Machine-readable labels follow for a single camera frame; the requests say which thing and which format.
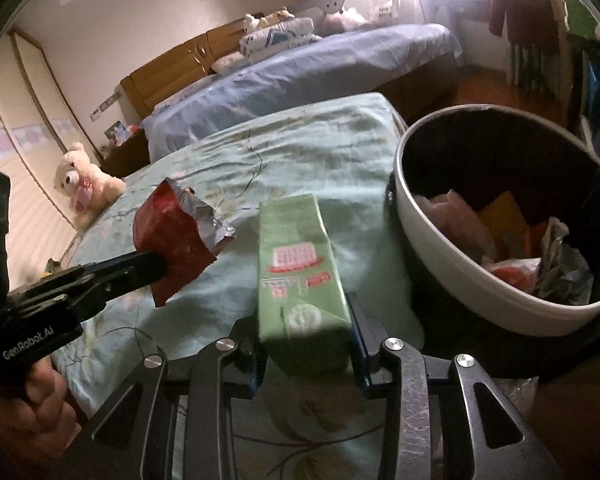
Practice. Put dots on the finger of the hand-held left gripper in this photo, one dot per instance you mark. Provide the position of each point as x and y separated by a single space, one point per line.
115 292
110 270

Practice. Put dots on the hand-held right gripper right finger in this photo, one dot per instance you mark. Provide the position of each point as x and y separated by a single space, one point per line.
361 340

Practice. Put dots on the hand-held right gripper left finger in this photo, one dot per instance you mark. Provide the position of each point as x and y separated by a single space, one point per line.
247 365

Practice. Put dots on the red foil snack bag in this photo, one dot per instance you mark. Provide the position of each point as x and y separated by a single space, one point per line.
175 230

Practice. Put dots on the green drink carton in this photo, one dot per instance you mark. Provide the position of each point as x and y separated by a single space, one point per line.
295 270

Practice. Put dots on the white trash bin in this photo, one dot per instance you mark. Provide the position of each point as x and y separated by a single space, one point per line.
430 250

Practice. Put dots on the red and white wrapper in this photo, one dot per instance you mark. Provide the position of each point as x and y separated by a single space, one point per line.
515 272

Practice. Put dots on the silver wrapper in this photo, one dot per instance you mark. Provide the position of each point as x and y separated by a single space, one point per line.
562 265

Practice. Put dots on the person's left hand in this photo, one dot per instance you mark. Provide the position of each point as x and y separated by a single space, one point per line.
47 400

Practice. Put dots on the orange item on floor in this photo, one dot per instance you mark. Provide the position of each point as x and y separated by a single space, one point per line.
51 267

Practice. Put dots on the cream teddy bear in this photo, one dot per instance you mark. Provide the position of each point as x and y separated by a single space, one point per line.
80 180

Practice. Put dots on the wooden nightstand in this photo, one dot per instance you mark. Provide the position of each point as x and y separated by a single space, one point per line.
127 155

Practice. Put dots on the yellow item in bin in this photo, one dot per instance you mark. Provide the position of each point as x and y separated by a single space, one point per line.
505 217

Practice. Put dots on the wooden headboard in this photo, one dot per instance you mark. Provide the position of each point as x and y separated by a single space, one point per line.
170 70

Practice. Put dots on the white pillow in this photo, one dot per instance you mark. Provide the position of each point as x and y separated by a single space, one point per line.
229 62

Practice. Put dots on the bed with blue sheet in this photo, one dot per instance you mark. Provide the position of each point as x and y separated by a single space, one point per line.
305 70

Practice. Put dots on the folded white and blue quilt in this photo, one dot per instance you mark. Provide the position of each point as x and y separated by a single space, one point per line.
280 35

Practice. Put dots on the plush toys on headboard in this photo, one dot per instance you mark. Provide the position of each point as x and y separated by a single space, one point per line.
270 17

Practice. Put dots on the striped hanging cloth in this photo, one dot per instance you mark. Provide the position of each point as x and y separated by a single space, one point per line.
525 70

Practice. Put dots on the pink plush toy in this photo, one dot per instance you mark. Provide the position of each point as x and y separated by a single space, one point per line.
345 19

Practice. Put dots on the black rack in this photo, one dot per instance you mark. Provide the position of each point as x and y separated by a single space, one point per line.
592 90

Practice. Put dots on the dark hanging clothes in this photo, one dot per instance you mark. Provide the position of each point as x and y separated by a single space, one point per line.
520 5

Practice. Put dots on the green cloth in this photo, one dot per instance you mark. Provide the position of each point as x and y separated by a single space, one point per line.
582 10

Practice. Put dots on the photo frame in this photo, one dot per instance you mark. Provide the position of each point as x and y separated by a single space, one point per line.
116 132

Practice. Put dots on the wall switch panel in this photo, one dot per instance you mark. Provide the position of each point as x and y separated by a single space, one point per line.
102 106

